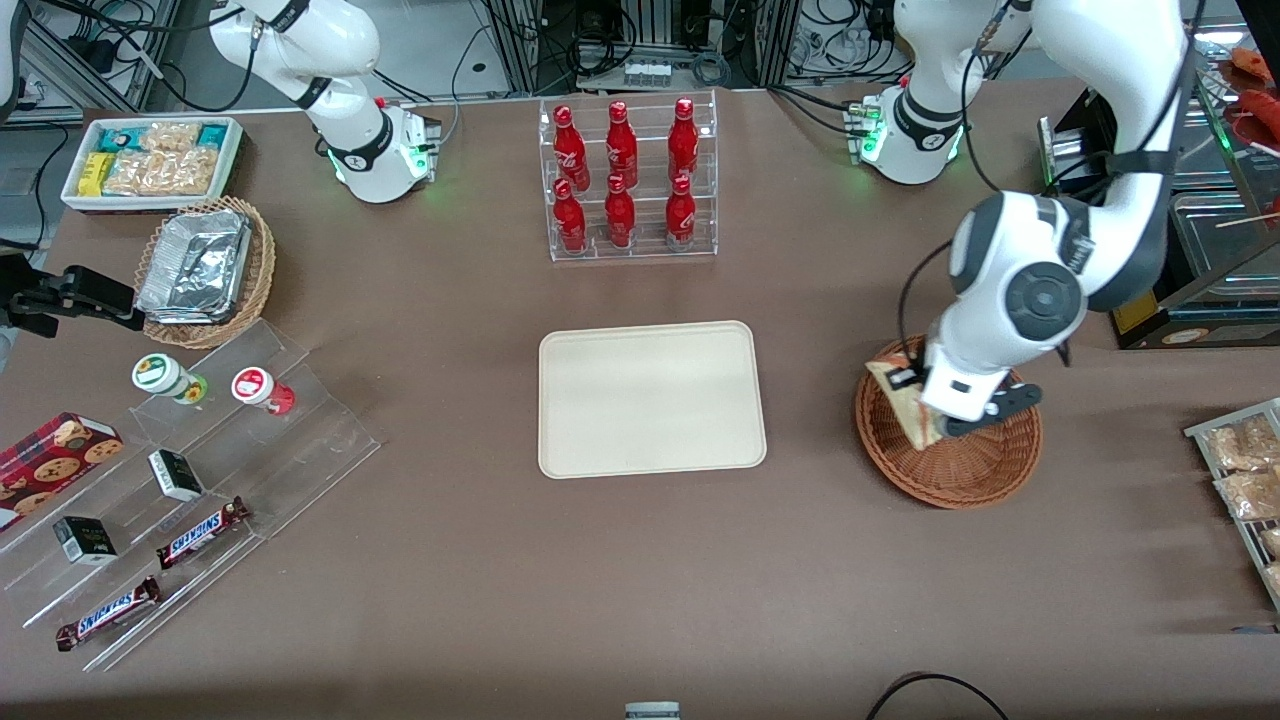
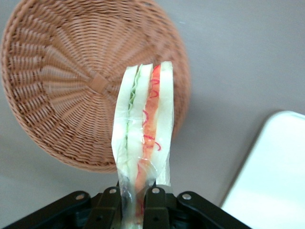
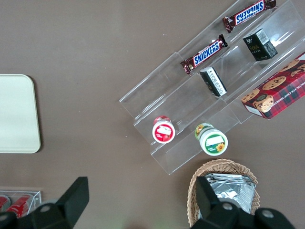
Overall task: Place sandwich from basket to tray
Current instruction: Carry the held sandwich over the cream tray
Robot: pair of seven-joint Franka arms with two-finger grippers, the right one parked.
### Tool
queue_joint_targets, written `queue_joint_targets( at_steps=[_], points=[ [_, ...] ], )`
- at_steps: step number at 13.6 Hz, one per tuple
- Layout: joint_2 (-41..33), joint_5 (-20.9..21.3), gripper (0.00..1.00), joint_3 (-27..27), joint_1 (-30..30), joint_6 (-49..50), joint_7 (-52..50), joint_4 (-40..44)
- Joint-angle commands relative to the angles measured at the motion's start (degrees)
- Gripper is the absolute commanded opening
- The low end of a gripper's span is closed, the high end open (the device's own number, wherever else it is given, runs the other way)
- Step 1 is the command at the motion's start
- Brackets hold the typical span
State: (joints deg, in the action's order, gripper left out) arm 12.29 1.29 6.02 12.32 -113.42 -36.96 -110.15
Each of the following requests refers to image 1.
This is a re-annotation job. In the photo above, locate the silver foil pack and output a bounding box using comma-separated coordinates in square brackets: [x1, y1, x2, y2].
[172, 232, 244, 313]
[136, 209, 253, 325]

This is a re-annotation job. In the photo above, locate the stainless steel pan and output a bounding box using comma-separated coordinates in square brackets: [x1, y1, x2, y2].
[1168, 190, 1280, 303]

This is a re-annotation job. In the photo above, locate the cream rectangular tray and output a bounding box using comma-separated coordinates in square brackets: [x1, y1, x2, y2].
[538, 320, 768, 480]

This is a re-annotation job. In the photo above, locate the red tartan cookie box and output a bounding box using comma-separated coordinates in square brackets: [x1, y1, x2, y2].
[0, 411, 125, 533]

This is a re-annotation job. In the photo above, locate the white plastic bin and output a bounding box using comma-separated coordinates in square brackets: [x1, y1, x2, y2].
[61, 116, 245, 214]

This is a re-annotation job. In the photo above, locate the light wicker basket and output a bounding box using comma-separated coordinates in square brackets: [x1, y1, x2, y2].
[134, 196, 277, 350]

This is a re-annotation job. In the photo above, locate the red lid yogurt cup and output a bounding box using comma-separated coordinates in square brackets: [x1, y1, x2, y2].
[231, 366, 297, 417]

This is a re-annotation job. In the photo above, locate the Snickers chocolate bar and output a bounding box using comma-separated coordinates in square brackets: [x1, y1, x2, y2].
[155, 496, 252, 571]
[54, 575, 162, 653]

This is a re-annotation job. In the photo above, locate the green lid yogurt cup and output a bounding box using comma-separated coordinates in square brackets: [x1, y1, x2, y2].
[131, 353, 209, 406]

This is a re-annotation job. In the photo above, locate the clear bag of crackers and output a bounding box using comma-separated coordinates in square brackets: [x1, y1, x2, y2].
[138, 122, 203, 154]
[103, 148, 221, 197]

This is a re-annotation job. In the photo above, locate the black glass display cabinet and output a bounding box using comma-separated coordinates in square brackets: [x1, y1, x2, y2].
[1038, 30, 1280, 351]

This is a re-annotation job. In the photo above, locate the black cable loop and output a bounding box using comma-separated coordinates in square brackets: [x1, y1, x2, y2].
[865, 671, 1011, 720]

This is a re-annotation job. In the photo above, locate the metal wire tray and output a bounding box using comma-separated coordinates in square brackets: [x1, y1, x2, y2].
[1184, 397, 1280, 613]

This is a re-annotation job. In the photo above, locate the clear acrylic bottle rack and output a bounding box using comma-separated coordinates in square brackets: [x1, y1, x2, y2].
[538, 90, 719, 263]

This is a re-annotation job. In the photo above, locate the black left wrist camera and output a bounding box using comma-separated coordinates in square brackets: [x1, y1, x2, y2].
[885, 340, 933, 393]

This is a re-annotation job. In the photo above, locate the brown wicker basket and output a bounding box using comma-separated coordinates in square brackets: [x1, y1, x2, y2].
[855, 335, 1044, 511]

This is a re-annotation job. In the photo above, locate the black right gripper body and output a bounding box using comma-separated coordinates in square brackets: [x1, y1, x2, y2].
[0, 248, 41, 297]

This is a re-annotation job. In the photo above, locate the red cola bottle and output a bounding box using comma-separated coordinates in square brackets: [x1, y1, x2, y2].
[553, 178, 588, 253]
[605, 100, 639, 189]
[665, 174, 697, 249]
[553, 104, 591, 193]
[668, 97, 700, 184]
[604, 174, 637, 249]

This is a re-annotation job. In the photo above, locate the clear acrylic stepped display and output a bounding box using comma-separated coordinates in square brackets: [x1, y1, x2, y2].
[0, 317, 383, 674]

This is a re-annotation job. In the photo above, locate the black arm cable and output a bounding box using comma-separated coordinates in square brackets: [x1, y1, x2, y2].
[896, 238, 956, 366]

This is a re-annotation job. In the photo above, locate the triangular sandwich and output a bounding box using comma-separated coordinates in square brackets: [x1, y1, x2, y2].
[865, 340, 948, 451]

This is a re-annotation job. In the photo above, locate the small black carton box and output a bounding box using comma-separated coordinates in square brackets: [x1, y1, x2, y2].
[147, 449, 205, 503]
[52, 515, 119, 567]

